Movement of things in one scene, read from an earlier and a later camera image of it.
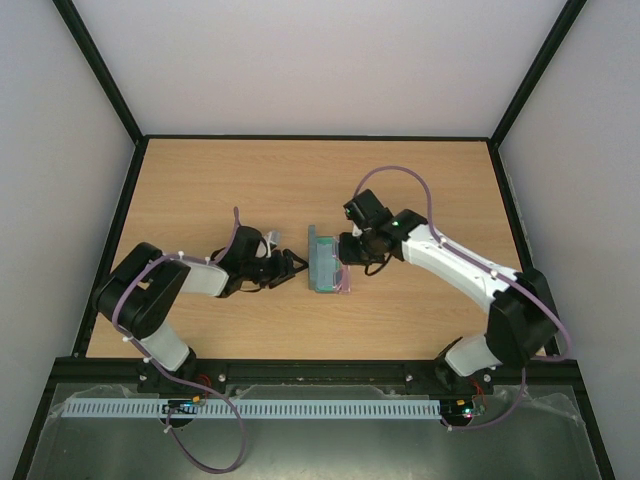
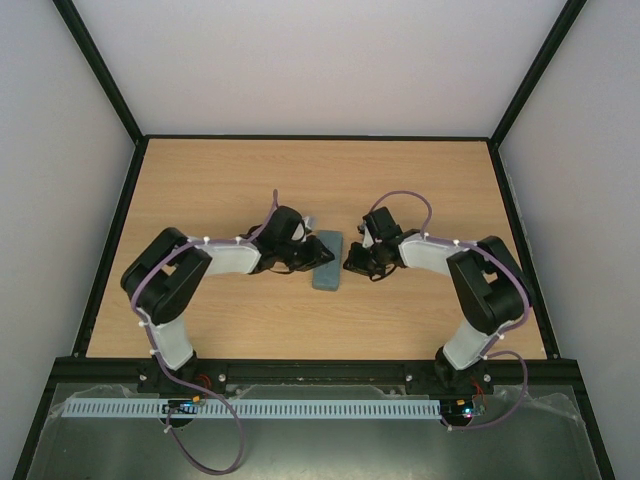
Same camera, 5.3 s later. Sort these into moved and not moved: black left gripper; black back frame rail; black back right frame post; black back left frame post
Moved: black left gripper
Not moved: black back right frame post; black back frame rail; black back left frame post
